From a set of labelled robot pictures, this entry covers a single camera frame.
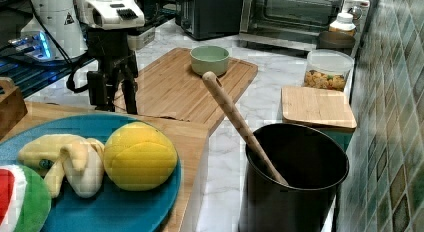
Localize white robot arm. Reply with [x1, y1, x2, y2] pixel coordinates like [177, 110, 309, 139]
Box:
[76, 0, 145, 114]

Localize green ceramic bowl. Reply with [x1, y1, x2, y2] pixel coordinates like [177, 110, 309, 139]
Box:
[190, 45, 230, 76]

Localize small wooden holder box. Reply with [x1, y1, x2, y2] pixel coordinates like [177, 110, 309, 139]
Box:
[0, 77, 27, 138]

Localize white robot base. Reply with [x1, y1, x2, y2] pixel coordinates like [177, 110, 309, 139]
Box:
[9, 0, 87, 62]

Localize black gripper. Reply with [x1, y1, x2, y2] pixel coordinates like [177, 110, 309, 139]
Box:
[87, 29, 138, 114]

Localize stainless toaster oven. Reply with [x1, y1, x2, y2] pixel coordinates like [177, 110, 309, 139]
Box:
[239, 0, 371, 56]

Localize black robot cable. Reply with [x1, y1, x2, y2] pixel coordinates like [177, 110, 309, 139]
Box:
[65, 57, 98, 94]

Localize black utensil canister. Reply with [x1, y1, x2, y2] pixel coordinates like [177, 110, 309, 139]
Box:
[238, 123, 349, 232]

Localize plush watermelon slice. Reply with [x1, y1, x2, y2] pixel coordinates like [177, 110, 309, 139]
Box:
[0, 165, 51, 232]

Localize plush peeled banana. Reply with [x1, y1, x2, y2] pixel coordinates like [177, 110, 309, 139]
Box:
[17, 134, 104, 198]

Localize yellow plush lemon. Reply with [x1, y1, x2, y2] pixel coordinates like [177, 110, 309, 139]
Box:
[103, 122, 178, 191]

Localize orange bottle white cap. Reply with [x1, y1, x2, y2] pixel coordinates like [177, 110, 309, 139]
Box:
[329, 13, 356, 36]

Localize black two-slot toaster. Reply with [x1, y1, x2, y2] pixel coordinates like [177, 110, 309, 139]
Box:
[175, 0, 243, 40]

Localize teal canister with wooden lid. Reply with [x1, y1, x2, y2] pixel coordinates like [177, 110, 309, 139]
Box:
[281, 86, 357, 151]

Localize bamboo cutting board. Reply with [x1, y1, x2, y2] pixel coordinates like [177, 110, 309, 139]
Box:
[135, 48, 258, 133]

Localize clear jar with cereal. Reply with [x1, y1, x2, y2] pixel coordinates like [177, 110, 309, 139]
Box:
[303, 49, 354, 92]

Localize wooden spoon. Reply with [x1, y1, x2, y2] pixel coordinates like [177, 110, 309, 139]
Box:
[202, 71, 288, 185]

